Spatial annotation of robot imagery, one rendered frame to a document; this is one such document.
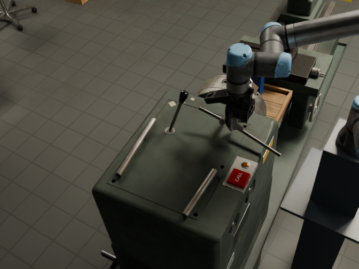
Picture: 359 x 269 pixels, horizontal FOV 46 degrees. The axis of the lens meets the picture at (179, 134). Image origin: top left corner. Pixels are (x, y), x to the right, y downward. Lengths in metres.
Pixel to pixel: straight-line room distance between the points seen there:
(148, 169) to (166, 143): 0.13
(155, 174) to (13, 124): 2.40
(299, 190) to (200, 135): 0.68
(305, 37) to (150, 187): 0.69
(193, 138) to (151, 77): 2.27
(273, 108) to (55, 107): 2.09
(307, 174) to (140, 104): 1.81
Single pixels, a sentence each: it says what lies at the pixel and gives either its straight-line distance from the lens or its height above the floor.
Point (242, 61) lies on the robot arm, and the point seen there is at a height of 1.62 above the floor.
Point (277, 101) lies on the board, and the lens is 2.24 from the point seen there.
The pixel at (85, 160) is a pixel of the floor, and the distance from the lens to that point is 3.24.
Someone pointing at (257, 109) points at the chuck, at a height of 1.16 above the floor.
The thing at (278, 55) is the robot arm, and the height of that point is 1.62.
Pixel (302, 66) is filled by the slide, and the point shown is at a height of 0.97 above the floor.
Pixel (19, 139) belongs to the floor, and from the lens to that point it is 3.59.
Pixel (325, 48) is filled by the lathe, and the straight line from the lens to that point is 2.97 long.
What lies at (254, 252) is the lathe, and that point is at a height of 0.54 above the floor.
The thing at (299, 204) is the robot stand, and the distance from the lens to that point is 2.02.
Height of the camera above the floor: 2.42
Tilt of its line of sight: 48 degrees down
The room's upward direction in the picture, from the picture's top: 6 degrees counter-clockwise
